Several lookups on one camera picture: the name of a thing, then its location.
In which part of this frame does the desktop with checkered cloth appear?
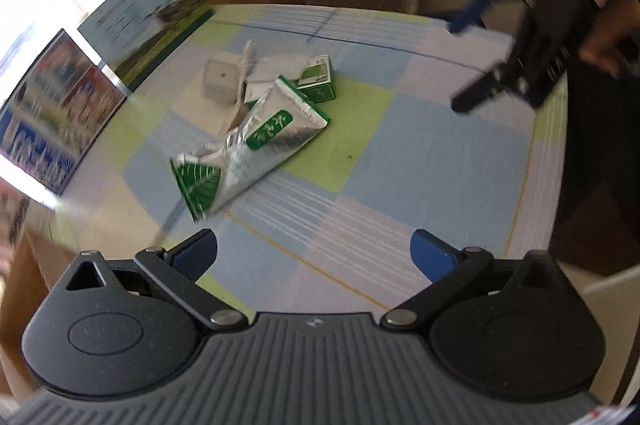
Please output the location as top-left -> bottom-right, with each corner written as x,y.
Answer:
50,2 -> 568,313

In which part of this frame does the white green medicine box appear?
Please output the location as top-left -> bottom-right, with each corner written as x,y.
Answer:
294,54 -> 337,104

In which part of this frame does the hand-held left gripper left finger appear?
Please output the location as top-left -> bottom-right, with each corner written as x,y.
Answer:
55,229 -> 247,332

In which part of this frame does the blue illustrated milk carton box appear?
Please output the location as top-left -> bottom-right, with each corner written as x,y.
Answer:
0,29 -> 127,196

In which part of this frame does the white paper packaging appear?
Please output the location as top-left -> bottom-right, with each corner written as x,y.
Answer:
244,54 -> 312,103

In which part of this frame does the person's right hand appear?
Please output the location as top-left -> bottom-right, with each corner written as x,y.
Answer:
577,0 -> 640,78

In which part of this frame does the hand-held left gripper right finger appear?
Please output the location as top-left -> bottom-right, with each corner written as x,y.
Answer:
381,229 -> 576,332

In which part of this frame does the brown cardboard box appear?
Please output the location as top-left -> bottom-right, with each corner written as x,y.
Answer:
0,229 -> 83,411

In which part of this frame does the white square night light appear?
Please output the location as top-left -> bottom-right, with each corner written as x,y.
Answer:
201,57 -> 247,106

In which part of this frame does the cow print milk carton box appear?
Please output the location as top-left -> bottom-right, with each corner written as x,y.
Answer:
76,0 -> 216,90

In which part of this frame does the green silver foil bag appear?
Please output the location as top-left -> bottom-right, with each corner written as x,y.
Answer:
170,75 -> 332,223

